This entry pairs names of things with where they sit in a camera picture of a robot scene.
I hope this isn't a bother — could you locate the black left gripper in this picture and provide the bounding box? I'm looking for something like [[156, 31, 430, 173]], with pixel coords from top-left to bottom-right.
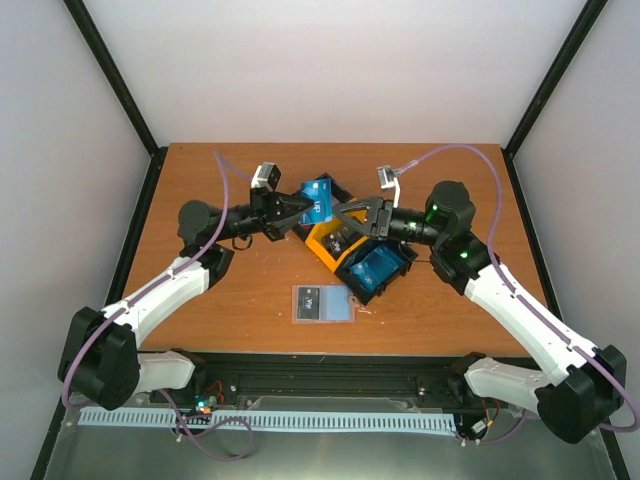
[[215, 186, 316, 242]]

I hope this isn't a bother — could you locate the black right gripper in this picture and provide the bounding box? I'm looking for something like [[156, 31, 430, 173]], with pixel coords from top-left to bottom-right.
[[331, 197, 443, 247]]

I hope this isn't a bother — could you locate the yellow card bin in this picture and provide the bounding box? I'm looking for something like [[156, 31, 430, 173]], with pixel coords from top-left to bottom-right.
[[303, 214, 368, 273]]

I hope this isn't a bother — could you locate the blue credit card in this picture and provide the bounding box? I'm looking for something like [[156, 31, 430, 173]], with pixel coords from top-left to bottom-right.
[[300, 178, 333, 225]]

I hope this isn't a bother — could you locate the black credit card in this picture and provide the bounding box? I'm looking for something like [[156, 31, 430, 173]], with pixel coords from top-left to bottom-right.
[[294, 286, 321, 321]]

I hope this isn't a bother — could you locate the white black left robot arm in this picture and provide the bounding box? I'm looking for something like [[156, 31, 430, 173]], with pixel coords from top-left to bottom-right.
[[58, 187, 313, 411]]

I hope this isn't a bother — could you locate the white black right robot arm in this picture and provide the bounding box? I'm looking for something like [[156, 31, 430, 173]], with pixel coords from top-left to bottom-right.
[[333, 181, 627, 444]]

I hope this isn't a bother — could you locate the black card stack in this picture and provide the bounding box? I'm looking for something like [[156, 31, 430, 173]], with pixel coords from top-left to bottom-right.
[[321, 225, 362, 259]]

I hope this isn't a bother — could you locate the blue card stack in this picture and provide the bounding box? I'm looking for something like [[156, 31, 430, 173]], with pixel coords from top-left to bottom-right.
[[350, 244, 404, 292]]

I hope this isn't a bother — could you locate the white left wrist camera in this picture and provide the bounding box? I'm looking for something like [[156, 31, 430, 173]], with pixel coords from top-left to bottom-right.
[[251, 162, 281, 191]]

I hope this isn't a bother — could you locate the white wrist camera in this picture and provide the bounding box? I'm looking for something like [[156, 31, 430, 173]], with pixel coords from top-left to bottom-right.
[[251, 162, 281, 191], [376, 165, 401, 208]]

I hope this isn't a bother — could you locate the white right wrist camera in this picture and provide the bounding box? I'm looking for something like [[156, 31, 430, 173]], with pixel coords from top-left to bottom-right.
[[376, 165, 401, 208]]

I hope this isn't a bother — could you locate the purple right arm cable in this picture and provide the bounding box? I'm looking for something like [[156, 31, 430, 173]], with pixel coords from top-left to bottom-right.
[[397, 143, 640, 446]]

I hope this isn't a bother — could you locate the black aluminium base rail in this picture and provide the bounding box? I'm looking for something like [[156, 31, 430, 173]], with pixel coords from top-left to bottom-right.
[[167, 352, 510, 413]]

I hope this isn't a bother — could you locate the left electronics board with wires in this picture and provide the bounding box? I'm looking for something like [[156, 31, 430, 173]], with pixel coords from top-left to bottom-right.
[[194, 380, 225, 415]]

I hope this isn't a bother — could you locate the light blue slotted cable duct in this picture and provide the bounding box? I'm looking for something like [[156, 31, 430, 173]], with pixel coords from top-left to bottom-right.
[[78, 407, 456, 436]]

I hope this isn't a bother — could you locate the right connector with wires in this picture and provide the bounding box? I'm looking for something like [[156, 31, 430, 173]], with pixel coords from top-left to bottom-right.
[[472, 398, 501, 437]]

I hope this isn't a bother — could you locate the black left frame post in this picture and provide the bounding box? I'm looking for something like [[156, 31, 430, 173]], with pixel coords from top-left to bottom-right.
[[62, 0, 161, 150]]

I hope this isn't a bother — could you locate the black frame post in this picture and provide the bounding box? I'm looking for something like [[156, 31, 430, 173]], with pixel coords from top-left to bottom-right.
[[62, 0, 161, 150], [505, 0, 611, 149]]

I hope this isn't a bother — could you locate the black right frame post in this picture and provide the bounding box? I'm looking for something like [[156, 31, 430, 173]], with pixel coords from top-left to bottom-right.
[[505, 0, 611, 149]]

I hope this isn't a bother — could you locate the metal base plate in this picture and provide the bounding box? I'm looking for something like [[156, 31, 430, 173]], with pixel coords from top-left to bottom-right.
[[43, 418, 616, 479]]

